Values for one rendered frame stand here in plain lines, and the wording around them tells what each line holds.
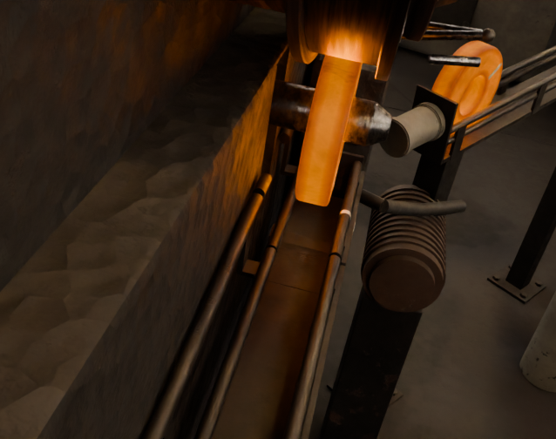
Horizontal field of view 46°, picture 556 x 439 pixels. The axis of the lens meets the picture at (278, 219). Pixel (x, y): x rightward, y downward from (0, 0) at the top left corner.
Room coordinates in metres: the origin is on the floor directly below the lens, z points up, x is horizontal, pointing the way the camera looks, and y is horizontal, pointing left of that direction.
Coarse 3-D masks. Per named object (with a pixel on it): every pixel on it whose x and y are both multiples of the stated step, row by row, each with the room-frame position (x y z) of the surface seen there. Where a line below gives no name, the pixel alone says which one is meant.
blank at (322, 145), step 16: (336, 64) 0.56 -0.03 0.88; (352, 64) 0.56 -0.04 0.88; (320, 80) 0.55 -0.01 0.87; (336, 80) 0.55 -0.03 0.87; (352, 80) 0.55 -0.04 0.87; (320, 96) 0.53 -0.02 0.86; (336, 96) 0.53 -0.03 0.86; (352, 96) 0.54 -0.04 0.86; (320, 112) 0.53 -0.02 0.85; (336, 112) 0.53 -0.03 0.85; (320, 128) 0.52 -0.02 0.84; (336, 128) 0.52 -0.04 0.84; (304, 144) 0.52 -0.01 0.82; (320, 144) 0.52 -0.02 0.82; (336, 144) 0.51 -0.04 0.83; (304, 160) 0.51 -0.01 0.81; (320, 160) 0.51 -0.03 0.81; (336, 160) 0.51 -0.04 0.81; (304, 176) 0.52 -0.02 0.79; (320, 176) 0.51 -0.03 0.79; (304, 192) 0.53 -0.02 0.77; (320, 192) 0.52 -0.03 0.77
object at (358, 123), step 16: (288, 96) 0.58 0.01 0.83; (304, 96) 0.58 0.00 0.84; (272, 112) 0.58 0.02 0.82; (288, 112) 0.57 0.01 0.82; (304, 112) 0.57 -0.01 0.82; (352, 112) 0.57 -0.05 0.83; (368, 112) 0.57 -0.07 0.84; (384, 112) 0.58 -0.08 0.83; (288, 128) 0.58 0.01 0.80; (304, 128) 0.57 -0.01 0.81; (352, 128) 0.57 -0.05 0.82; (368, 128) 0.57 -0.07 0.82; (384, 128) 0.57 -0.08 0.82; (368, 144) 0.57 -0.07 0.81
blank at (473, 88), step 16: (464, 48) 1.00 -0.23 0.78; (480, 48) 1.00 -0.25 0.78; (496, 48) 1.02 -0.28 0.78; (480, 64) 1.00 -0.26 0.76; (496, 64) 1.03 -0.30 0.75; (448, 80) 0.96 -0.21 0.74; (464, 80) 0.97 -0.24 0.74; (480, 80) 1.03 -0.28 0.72; (496, 80) 1.05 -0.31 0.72; (448, 96) 0.95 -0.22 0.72; (464, 96) 1.04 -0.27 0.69; (480, 96) 1.03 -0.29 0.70; (464, 112) 1.01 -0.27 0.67
